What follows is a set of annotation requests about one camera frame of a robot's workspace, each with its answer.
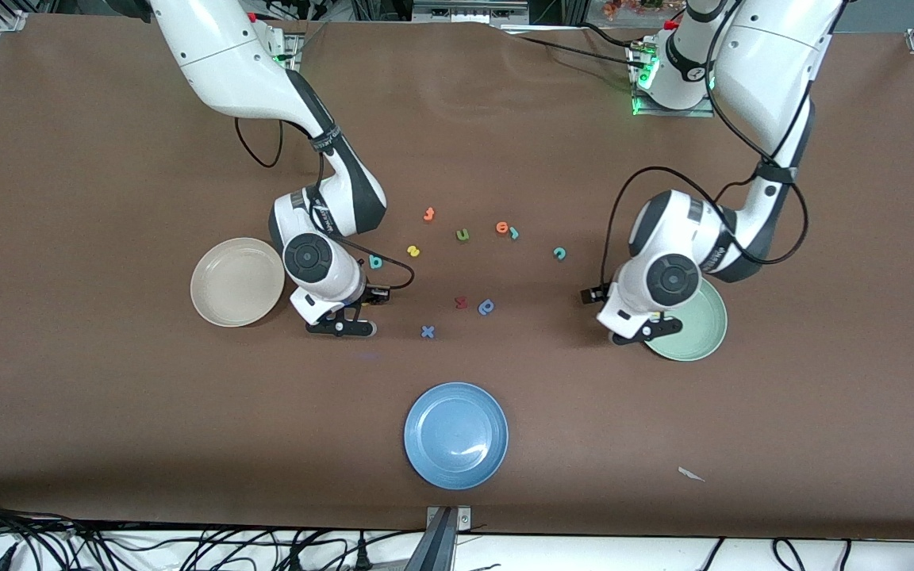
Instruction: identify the light green plate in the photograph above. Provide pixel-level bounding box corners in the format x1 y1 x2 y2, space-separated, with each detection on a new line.
643 278 728 362

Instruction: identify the beige brown plate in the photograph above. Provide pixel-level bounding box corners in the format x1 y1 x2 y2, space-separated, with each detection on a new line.
190 237 286 328

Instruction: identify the blue plate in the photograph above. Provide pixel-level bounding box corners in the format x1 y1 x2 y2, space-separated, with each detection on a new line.
403 382 509 491

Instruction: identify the grey equipment box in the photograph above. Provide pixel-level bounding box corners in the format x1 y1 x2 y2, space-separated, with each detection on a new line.
412 0 531 25

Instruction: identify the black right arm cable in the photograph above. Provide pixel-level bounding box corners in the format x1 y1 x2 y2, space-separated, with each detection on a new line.
235 119 416 291

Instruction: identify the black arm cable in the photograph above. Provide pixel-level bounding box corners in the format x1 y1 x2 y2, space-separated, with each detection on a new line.
601 0 809 294
235 119 416 291

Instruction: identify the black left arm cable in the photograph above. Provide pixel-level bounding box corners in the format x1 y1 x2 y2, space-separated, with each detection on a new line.
601 0 809 294

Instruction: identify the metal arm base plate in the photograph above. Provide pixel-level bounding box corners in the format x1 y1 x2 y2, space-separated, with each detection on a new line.
267 28 303 68
632 44 716 118

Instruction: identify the black cable on table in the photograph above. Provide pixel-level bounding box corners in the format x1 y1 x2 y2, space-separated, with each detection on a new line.
514 34 642 70
580 22 634 47

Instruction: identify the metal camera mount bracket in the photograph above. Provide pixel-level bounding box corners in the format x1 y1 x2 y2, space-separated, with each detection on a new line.
405 506 472 571

